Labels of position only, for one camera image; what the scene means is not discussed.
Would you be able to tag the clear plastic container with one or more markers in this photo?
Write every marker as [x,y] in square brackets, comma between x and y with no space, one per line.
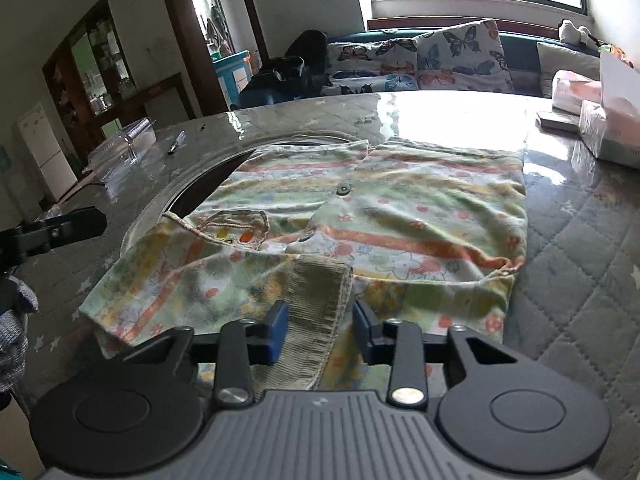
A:
[122,147]

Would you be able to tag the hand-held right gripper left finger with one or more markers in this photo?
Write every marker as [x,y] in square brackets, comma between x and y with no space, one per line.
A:
[277,332]

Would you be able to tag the pastel patterned child's shirt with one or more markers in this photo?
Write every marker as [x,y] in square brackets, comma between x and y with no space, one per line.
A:
[400,210]

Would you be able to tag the person's left forearm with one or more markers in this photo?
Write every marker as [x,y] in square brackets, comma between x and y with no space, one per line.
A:
[15,330]

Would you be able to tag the white refrigerator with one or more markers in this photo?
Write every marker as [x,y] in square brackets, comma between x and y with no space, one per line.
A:
[45,152]

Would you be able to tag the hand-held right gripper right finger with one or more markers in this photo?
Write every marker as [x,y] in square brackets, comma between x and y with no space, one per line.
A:
[363,332]

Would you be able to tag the round black induction cooktop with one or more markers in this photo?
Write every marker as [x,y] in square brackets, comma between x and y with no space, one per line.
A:
[210,187]

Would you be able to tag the pink and green tissue pack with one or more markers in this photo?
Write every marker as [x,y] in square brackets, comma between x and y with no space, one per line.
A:
[612,132]

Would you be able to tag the black bag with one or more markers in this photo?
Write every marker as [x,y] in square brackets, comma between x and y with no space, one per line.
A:
[290,72]

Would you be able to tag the large butterfly print pillow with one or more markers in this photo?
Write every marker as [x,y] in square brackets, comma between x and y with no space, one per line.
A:
[465,55]

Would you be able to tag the long butterfly print cushion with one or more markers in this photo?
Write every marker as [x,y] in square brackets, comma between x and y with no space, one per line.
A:
[370,67]

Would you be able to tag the blue cabinet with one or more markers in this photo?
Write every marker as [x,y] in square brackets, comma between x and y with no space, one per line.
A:
[232,77]

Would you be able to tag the dark wooden door frame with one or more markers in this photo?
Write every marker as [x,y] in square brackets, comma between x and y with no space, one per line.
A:
[187,35]

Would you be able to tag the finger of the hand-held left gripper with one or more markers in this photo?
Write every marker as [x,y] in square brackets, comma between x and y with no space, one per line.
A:
[75,225]

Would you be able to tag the wooden glass door cabinet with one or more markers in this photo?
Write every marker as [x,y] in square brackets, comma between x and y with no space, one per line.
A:
[107,67]

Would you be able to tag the flat white box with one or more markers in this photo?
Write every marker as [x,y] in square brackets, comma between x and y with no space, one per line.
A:
[557,120]

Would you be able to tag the grey pillow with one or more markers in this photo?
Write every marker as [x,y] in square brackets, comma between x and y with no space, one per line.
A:
[565,67]

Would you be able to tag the blue sofa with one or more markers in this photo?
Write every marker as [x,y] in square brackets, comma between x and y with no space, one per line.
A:
[522,60]

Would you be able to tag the black and white plush toy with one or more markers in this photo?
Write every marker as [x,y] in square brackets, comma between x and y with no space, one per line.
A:
[575,32]

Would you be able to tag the pen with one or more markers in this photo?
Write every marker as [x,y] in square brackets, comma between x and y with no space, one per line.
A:
[176,142]

